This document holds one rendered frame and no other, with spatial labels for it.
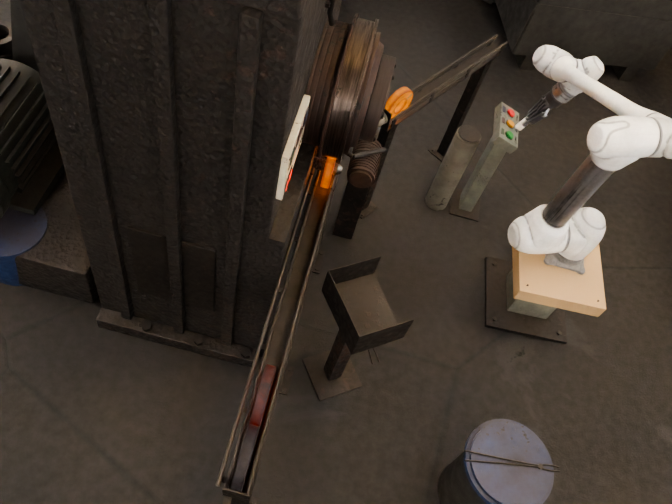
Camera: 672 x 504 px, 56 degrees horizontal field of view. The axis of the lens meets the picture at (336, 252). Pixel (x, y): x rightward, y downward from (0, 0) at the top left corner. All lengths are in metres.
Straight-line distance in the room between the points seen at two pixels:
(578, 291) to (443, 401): 0.74
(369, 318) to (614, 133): 0.99
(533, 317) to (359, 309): 1.20
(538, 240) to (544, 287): 0.26
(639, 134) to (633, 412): 1.45
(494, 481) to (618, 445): 0.94
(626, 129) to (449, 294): 1.26
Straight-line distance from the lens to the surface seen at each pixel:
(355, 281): 2.25
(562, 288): 2.81
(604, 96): 2.54
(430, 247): 3.20
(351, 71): 1.90
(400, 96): 2.68
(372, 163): 2.73
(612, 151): 2.21
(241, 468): 1.82
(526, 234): 2.60
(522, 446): 2.40
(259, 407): 1.86
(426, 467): 2.71
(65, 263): 2.71
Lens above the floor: 2.49
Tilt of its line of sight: 55 degrees down
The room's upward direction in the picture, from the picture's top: 18 degrees clockwise
